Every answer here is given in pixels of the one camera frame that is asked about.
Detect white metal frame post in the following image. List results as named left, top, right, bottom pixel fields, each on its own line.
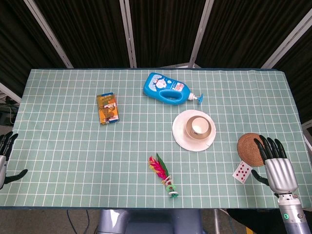
left=119, top=0, right=137, bottom=68
left=23, top=0, right=74, bottom=69
left=260, top=9, right=312, bottom=69
left=189, top=0, right=215, bottom=68

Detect green grid tablecloth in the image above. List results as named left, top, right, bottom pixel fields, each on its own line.
left=0, top=68, right=312, bottom=210

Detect feather shuttlecock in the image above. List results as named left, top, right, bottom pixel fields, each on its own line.
left=148, top=153, right=179, bottom=199

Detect white cup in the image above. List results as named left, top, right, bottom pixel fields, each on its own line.
left=191, top=117, right=209, bottom=137

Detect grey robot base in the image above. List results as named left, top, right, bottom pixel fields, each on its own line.
left=97, top=209, right=203, bottom=234

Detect blue detergent bottle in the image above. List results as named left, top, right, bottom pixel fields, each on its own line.
left=143, top=72, right=204, bottom=106

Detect brown woven coaster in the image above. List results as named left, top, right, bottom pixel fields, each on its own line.
left=237, top=133, right=267, bottom=167

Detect diamonds playing card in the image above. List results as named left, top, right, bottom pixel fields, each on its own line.
left=232, top=160, right=253, bottom=183

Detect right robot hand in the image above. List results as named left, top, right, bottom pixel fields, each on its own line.
left=251, top=135, right=298, bottom=195

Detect colourful card box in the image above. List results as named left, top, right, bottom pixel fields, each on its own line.
left=96, top=92, right=120, bottom=125

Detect blue floor cable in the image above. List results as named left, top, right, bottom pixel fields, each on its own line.
left=66, top=209, right=91, bottom=234

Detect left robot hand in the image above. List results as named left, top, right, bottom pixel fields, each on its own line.
left=0, top=131, right=28, bottom=190

